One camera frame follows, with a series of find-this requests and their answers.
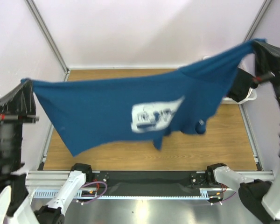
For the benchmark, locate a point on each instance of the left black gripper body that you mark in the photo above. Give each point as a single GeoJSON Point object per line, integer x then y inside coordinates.
{"type": "Point", "coordinates": [12, 122]}

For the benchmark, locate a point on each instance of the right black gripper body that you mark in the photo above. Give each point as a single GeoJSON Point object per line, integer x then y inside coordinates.
{"type": "Point", "coordinates": [273, 75]}

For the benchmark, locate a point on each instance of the blue printed t shirt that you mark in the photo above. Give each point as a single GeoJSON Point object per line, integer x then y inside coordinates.
{"type": "Point", "coordinates": [87, 114]}

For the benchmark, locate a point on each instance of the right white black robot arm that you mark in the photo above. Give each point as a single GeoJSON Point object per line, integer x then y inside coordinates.
{"type": "Point", "coordinates": [259, 192]}

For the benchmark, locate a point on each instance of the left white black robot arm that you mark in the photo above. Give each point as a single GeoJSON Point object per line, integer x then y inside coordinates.
{"type": "Point", "coordinates": [15, 205]}

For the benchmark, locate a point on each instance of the white plastic laundry basket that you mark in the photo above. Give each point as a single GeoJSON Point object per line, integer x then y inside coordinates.
{"type": "Point", "coordinates": [251, 96]}

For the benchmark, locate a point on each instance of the black t shirt in basket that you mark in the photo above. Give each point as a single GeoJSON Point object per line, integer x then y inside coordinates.
{"type": "Point", "coordinates": [242, 84]}

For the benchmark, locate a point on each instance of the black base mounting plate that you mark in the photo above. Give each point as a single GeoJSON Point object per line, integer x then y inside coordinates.
{"type": "Point", "coordinates": [154, 183]}

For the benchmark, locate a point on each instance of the right aluminium frame post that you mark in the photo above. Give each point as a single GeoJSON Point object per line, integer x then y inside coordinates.
{"type": "Point", "coordinates": [257, 20]}

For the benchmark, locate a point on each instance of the aluminium frame post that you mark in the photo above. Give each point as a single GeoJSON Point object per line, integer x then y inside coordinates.
{"type": "Point", "coordinates": [46, 33]}
{"type": "Point", "coordinates": [257, 20]}

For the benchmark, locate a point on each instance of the grey slotted cable duct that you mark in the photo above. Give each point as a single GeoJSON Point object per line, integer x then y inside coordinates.
{"type": "Point", "coordinates": [200, 194]}

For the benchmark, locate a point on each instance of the left aluminium frame post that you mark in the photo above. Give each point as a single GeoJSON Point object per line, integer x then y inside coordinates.
{"type": "Point", "coordinates": [46, 33]}

